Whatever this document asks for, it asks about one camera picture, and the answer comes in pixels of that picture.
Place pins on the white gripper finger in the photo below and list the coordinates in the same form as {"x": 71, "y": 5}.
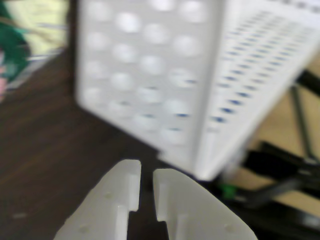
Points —
{"x": 200, "y": 212}
{"x": 107, "y": 200}

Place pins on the white perforated plastic tray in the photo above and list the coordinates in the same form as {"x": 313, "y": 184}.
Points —
{"x": 212, "y": 75}

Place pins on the green cartoon candy pack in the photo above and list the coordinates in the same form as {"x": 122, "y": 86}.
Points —
{"x": 12, "y": 42}

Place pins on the black metal frame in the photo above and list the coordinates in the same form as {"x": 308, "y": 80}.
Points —
{"x": 267, "y": 162}

